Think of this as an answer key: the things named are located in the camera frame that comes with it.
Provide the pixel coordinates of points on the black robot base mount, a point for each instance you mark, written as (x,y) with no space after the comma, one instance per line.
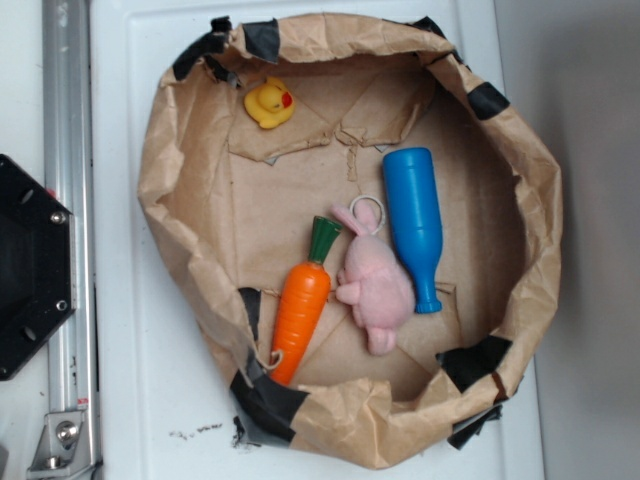
(37,292)

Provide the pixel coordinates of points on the pink plush bunny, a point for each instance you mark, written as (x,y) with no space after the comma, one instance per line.
(372,281)

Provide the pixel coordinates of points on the yellow rubber duck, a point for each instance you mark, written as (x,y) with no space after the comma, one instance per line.
(270,104)

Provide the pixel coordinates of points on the aluminium extrusion rail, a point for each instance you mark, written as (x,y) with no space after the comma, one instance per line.
(70,444)

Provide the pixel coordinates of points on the blue plastic bottle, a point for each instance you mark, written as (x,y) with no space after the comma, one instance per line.
(412,198)

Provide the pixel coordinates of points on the white tray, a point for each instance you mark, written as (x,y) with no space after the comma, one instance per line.
(166,411)

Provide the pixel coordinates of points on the orange plastic carrot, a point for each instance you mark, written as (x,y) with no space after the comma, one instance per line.
(303,297)

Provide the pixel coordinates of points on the brown paper bag bin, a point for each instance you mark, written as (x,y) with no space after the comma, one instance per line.
(231,206)

